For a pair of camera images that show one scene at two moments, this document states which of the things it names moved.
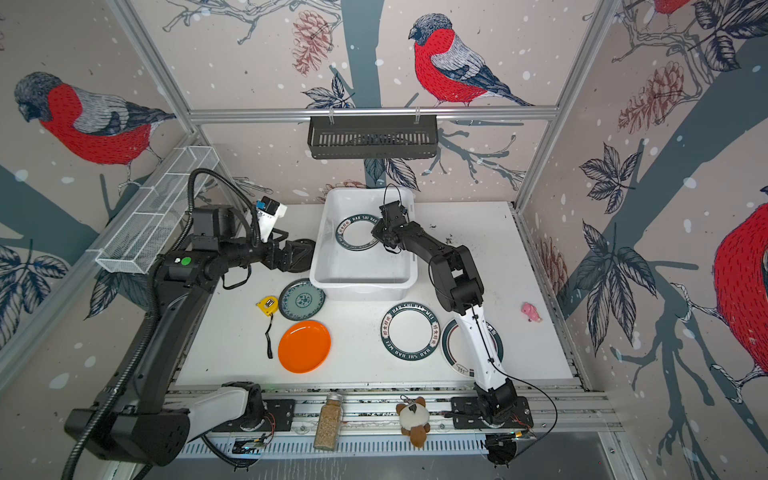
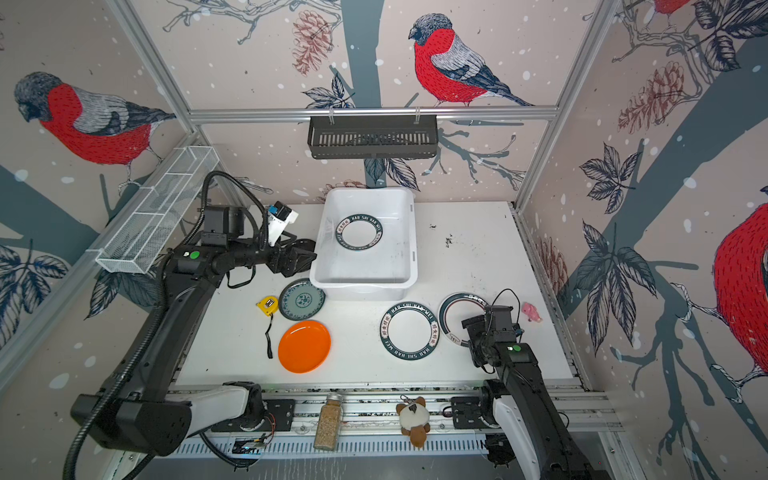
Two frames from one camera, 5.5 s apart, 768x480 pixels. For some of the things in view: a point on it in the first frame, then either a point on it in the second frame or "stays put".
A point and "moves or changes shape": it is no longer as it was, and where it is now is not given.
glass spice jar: (328, 427) stays put
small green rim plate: (354, 232) stays put
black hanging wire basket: (368, 137) stays put
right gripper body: (386, 231) to (479, 338)
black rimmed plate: (455, 352) moves or changes shape
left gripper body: (268, 254) stays put
